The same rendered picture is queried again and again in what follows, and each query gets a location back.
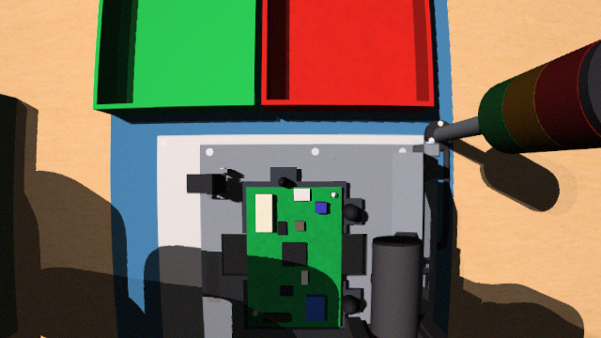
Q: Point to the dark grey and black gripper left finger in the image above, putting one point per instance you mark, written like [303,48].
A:
[357,328]

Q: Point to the red bin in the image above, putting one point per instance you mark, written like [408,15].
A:
[347,56]

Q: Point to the green open-top bin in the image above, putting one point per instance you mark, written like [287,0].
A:
[202,54]

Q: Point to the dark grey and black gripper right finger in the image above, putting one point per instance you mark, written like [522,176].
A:
[427,328]

